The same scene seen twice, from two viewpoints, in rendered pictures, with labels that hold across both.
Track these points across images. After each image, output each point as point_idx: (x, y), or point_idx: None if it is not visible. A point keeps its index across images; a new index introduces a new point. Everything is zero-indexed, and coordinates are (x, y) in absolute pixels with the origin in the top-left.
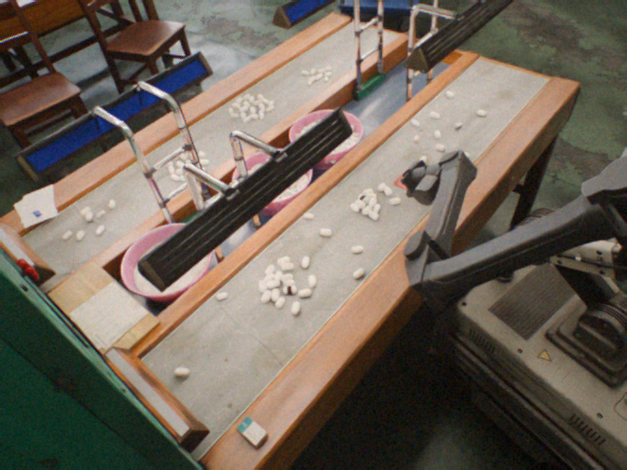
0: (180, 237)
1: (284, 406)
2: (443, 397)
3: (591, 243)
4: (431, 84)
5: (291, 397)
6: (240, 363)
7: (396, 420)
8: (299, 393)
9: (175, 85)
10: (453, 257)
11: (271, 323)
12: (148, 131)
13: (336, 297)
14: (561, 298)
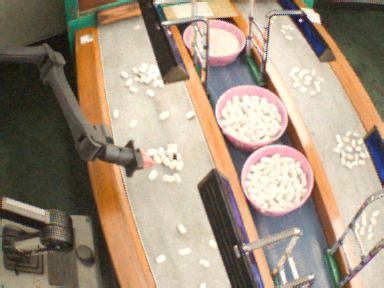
0: None
1: (85, 51)
2: None
3: (17, 202)
4: None
5: (85, 55)
6: (120, 47)
7: None
8: (84, 57)
9: (307, 33)
10: (35, 52)
11: (128, 64)
12: (353, 78)
13: (113, 97)
14: (51, 267)
